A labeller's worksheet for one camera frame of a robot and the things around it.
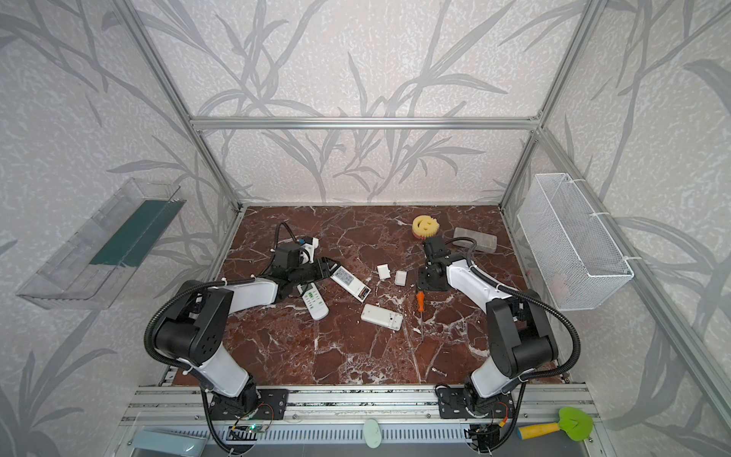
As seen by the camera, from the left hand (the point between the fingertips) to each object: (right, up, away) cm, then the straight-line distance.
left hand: (340, 257), depth 93 cm
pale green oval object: (+12, -40, -24) cm, 49 cm away
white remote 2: (+3, -9, 0) cm, 9 cm away
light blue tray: (-36, -41, -27) cm, 61 cm away
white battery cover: (+14, -6, +8) cm, 18 cm away
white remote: (-8, -14, -1) cm, 17 cm away
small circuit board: (-19, -41, -22) cm, 50 cm away
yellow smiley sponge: (+30, +11, +17) cm, 36 cm away
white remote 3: (+14, -19, -4) cm, 24 cm away
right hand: (+28, -6, +1) cm, 29 cm away
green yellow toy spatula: (+62, -39, -23) cm, 76 cm away
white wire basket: (+57, +2, -32) cm, 65 cm away
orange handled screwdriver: (+27, -13, 0) cm, 30 cm away
